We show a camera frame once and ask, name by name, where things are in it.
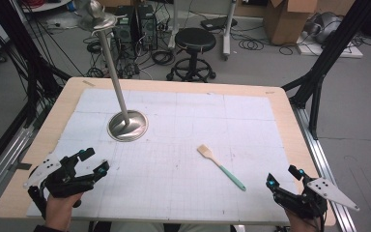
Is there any white grid mat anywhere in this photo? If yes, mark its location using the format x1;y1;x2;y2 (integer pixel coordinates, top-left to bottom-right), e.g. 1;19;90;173
26;88;300;225

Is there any silver metal pole stand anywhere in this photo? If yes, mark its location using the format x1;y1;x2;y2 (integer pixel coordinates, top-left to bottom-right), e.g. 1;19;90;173
78;0;150;143

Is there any black cable coil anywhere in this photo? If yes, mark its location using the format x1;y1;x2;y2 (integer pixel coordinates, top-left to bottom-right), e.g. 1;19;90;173
150;49;176;67
237;37;266;51

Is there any person's left hand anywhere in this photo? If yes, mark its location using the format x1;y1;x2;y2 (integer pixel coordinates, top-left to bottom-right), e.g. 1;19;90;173
43;190;83;232

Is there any aluminium rail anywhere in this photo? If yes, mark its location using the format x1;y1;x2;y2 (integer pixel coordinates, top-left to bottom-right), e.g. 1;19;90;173
290;105;357;232
0;125;36;212

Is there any green-handled brush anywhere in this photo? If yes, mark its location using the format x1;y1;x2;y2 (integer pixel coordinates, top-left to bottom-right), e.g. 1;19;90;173
196;144;247;192

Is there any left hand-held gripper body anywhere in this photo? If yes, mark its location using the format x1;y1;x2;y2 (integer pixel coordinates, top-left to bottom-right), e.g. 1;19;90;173
22;154;93;218

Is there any person's right hand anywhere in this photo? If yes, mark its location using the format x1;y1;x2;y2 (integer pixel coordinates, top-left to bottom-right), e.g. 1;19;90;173
284;207;324;232

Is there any black round stool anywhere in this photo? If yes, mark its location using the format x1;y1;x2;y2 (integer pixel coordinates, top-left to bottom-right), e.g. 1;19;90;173
165;27;217;83

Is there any black computer tower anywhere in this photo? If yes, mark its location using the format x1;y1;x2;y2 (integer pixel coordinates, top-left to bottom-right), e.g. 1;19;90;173
113;5;140;44
137;4;158;52

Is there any black flat bag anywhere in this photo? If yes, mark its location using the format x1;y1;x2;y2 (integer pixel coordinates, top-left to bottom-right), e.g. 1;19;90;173
200;16;239;32

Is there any black frame post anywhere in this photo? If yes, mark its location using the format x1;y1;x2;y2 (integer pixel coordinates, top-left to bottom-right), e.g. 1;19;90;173
0;0;72;129
281;0;371;141

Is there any white flat board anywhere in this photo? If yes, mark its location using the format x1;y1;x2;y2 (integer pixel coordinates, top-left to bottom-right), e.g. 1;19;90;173
295;31;364;60

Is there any silver round machine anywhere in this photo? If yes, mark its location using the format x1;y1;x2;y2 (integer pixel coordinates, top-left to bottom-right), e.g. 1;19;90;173
304;11;343;44

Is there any large open cardboard box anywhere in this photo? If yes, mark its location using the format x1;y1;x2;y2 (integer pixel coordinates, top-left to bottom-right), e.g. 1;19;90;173
263;0;319;46

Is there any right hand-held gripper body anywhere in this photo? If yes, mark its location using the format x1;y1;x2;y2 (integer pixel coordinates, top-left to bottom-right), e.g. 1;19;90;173
274;177;361;220

